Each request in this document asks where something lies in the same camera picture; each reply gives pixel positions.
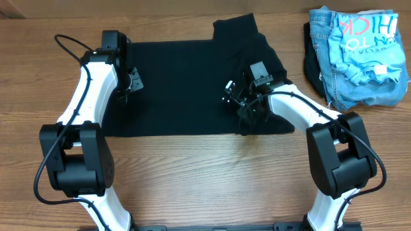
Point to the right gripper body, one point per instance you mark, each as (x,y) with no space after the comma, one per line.
(253,111)

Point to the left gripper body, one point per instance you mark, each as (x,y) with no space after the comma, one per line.
(136,82)

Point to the black t-shirt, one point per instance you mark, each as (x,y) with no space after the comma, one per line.
(184,81)

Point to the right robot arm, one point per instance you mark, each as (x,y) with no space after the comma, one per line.
(339,152)

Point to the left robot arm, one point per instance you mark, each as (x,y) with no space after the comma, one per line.
(78,166)

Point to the black folded garment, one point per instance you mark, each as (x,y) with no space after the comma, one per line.
(312,69)

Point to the light blue printed t-shirt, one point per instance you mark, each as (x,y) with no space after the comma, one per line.
(363,48)

